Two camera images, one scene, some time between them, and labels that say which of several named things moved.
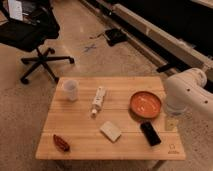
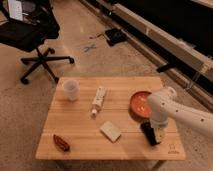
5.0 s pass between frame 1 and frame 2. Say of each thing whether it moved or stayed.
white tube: stayed
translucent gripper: moved
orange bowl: stayed
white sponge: stayed
